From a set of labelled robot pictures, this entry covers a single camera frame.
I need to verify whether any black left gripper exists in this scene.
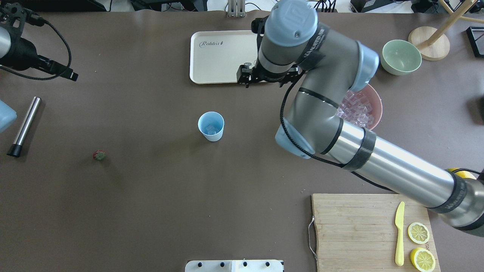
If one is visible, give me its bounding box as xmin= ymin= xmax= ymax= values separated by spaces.
xmin=0 ymin=3 xmax=78 ymax=82

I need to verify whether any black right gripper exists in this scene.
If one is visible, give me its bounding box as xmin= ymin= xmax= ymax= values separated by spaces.
xmin=236 ymin=63 xmax=304 ymax=88

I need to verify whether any clear ice cube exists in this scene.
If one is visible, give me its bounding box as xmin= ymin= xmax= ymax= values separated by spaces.
xmin=204 ymin=124 xmax=220 ymax=135

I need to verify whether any steel muddler black tip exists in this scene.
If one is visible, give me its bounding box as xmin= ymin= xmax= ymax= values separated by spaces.
xmin=6 ymin=97 xmax=41 ymax=158

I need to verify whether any red strawberry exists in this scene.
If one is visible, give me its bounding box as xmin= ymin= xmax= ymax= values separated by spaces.
xmin=92 ymin=150 xmax=106 ymax=161

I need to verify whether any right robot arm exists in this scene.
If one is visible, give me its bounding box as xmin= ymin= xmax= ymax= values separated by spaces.
xmin=237 ymin=0 xmax=484 ymax=236

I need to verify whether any light blue plastic cup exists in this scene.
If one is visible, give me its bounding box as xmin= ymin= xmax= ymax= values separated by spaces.
xmin=197 ymin=111 xmax=225 ymax=142

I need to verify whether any clear ice cubes pile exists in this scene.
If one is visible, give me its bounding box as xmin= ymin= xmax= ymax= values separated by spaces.
xmin=335 ymin=91 xmax=376 ymax=129

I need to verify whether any cream rabbit tray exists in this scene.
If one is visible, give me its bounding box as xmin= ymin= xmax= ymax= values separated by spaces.
xmin=189 ymin=30 xmax=258 ymax=85

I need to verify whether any pink bowl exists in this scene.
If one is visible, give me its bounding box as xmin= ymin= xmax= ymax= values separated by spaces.
xmin=352 ymin=84 xmax=383 ymax=130

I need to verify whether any green bowl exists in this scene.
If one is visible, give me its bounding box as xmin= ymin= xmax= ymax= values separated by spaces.
xmin=380 ymin=40 xmax=422 ymax=76

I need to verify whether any wooden stand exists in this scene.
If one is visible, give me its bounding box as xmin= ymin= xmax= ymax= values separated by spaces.
xmin=408 ymin=0 xmax=483 ymax=61

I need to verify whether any wooden cutting board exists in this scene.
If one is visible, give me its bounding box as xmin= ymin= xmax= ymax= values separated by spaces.
xmin=311 ymin=193 xmax=431 ymax=272

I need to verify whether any yellow plastic knife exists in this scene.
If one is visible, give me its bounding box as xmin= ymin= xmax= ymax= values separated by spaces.
xmin=394 ymin=201 xmax=405 ymax=266

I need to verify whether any lemon half upper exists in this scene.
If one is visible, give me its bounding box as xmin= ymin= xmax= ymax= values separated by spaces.
xmin=407 ymin=222 xmax=430 ymax=244

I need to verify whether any lemon half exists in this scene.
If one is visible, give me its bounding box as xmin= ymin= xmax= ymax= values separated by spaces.
xmin=407 ymin=222 xmax=430 ymax=244
xmin=410 ymin=247 xmax=437 ymax=272

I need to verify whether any yellow lemon upper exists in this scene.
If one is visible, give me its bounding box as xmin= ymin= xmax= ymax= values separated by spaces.
xmin=446 ymin=168 xmax=477 ymax=180

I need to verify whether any lemon half lower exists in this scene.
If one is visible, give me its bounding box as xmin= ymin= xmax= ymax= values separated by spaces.
xmin=410 ymin=247 xmax=437 ymax=272

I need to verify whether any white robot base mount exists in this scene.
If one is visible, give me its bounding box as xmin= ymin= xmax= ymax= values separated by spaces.
xmin=185 ymin=259 xmax=285 ymax=272

